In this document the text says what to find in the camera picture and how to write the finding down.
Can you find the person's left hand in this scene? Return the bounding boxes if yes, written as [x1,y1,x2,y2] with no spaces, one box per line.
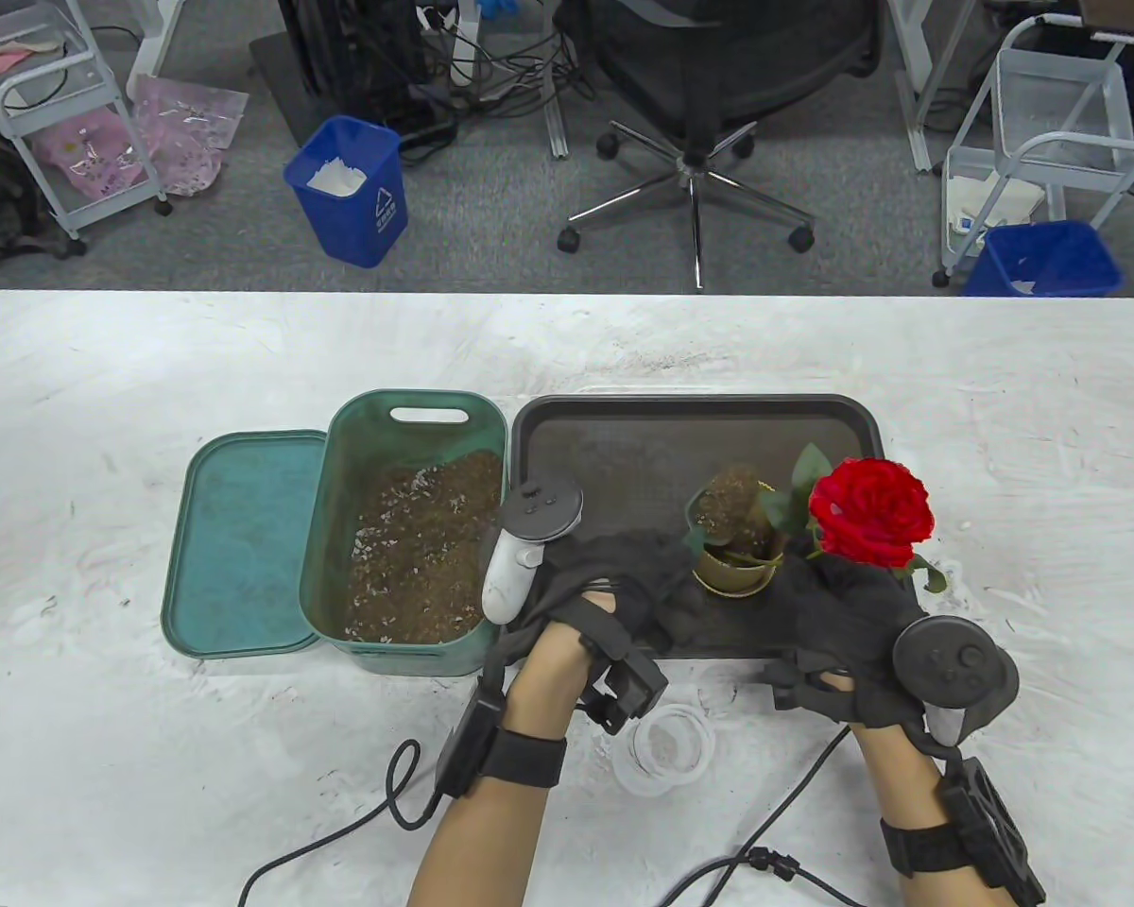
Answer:
[501,531,698,667]

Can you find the person's right hand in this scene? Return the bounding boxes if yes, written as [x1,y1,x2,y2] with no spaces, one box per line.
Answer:
[764,557,936,728]

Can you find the green garden trowel scoop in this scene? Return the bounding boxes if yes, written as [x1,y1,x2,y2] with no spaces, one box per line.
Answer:
[683,463,781,568]

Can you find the yellow ribbed flower pot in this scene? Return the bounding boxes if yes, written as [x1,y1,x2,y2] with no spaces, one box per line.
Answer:
[692,482,785,599]

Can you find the red artificial rose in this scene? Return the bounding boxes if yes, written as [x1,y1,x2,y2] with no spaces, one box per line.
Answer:
[761,444,951,594]

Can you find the brown potting mix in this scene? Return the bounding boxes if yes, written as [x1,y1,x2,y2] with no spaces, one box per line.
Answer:
[697,463,766,547]
[345,452,504,646]

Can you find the teal plastic bin lid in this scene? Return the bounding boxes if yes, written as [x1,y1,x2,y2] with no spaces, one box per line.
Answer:
[161,430,329,659]

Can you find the person's right forearm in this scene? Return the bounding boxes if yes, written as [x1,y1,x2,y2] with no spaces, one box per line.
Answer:
[850,723,965,907]

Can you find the person's left forearm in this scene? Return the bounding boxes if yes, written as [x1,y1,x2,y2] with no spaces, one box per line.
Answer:
[406,619,592,907]

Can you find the grey and white left controller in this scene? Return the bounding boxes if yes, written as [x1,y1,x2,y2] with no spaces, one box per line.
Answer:
[480,477,587,625]

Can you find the dark grey right controller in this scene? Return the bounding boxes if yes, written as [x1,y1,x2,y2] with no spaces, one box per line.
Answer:
[893,616,1020,757]

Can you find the dark brown plastic tray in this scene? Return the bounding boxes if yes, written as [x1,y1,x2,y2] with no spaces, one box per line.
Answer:
[506,393,887,660]

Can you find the clear round plastic piece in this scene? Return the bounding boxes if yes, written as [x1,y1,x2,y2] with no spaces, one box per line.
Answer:
[695,661,747,714]

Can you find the black labelled wrist box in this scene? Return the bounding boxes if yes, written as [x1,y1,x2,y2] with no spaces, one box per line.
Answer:
[435,685,507,802]

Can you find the green plastic storage bin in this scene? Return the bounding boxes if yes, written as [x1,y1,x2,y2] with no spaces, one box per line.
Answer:
[300,390,511,677]

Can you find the plain blue waste bin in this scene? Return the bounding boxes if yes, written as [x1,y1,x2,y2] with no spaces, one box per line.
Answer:
[962,220,1125,299]

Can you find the blue bin with white symbol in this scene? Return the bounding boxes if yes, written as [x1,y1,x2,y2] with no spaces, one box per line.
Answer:
[283,115,409,269]

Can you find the white box in cart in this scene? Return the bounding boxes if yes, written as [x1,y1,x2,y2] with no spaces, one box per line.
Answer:
[945,170,1048,237]

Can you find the black office chair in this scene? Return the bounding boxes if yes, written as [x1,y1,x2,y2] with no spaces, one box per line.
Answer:
[556,0,885,292]

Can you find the white desk leg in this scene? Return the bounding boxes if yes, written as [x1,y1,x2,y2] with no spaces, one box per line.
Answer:
[128,0,209,100]
[888,0,970,174]

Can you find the white power strip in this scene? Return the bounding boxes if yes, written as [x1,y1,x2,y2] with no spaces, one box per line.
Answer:
[416,0,483,88]

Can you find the white rolling cart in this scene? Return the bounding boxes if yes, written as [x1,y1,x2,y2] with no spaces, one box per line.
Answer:
[0,0,173,258]
[933,14,1134,289]

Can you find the black floor mat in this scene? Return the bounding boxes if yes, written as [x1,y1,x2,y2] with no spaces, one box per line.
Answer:
[249,33,341,147]

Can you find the black computer tower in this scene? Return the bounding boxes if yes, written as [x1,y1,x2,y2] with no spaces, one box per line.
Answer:
[279,0,431,124]

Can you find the pink plastic bag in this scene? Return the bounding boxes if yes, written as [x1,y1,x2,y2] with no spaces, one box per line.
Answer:
[33,107,147,199]
[130,76,249,197]

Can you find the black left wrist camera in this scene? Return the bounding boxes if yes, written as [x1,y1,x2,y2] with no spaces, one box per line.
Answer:
[576,652,670,736]

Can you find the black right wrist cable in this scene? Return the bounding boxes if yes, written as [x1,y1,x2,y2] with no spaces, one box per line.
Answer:
[657,723,899,907]

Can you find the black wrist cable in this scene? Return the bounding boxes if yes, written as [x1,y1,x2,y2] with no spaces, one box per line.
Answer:
[236,737,445,907]
[657,723,899,907]

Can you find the black left wrist strap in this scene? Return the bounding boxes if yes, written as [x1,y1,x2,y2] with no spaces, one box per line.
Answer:
[477,732,568,787]

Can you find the black wrist strap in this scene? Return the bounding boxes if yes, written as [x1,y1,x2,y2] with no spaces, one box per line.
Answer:
[477,732,568,787]
[881,820,955,875]

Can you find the black right wrist strap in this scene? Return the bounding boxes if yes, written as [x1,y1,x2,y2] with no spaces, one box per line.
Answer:
[881,820,955,875]

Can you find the black lattice wrist mount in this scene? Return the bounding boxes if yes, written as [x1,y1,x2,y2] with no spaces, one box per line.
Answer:
[936,756,1047,907]

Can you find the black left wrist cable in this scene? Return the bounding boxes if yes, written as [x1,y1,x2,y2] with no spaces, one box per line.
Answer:
[236,737,445,907]

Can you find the aluminium rail piece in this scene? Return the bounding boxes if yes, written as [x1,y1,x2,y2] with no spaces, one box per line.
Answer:
[541,90,575,160]

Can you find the tangle of black cables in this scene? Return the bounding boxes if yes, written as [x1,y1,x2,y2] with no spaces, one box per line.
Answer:
[340,0,596,162]

